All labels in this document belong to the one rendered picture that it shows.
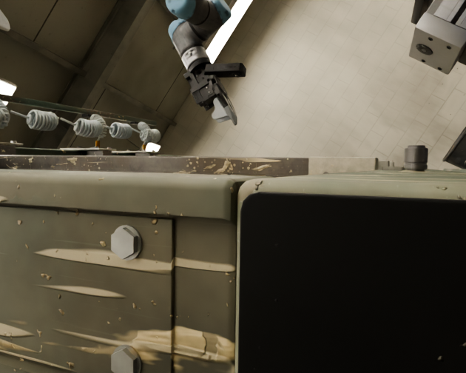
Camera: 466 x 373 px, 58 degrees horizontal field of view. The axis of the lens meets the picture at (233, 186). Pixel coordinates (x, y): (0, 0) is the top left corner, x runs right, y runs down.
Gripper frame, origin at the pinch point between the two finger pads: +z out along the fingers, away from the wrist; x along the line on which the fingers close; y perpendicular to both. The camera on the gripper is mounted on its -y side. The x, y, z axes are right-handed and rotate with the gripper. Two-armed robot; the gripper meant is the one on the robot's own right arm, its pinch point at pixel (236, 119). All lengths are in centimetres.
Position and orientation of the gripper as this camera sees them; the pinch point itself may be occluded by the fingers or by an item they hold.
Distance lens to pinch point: 118.3
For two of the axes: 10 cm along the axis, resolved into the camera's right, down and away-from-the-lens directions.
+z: 4.4, 8.7, -2.4
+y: -8.4, 4.9, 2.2
